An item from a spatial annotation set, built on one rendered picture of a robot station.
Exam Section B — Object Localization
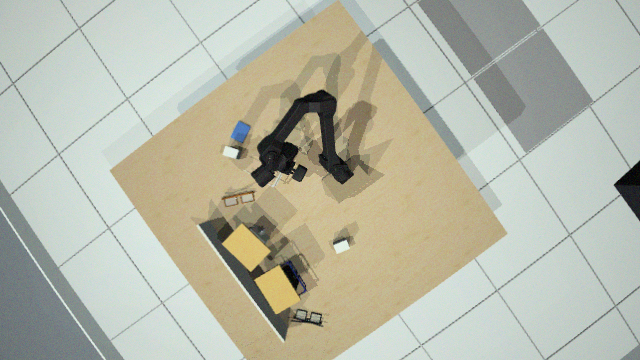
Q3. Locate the blue flat square tile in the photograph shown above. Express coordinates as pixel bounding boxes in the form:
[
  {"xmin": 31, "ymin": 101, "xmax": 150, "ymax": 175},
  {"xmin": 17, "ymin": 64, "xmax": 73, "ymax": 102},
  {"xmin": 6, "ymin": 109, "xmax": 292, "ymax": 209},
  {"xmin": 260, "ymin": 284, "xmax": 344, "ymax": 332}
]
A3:
[{"xmin": 231, "ymin": 121, "xmax": 250, "ymax": 143}]

